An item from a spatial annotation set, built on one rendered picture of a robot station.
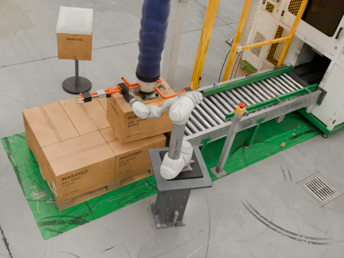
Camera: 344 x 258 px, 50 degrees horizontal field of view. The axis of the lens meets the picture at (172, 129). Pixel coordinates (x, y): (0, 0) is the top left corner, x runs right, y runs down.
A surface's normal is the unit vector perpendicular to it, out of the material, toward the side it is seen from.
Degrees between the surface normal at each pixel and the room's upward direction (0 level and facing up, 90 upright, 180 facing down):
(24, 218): 0
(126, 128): 90
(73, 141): 0
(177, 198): 90
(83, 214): 0
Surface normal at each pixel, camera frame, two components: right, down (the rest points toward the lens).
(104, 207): 0.15, -0.73
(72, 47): 0.13, 0.69
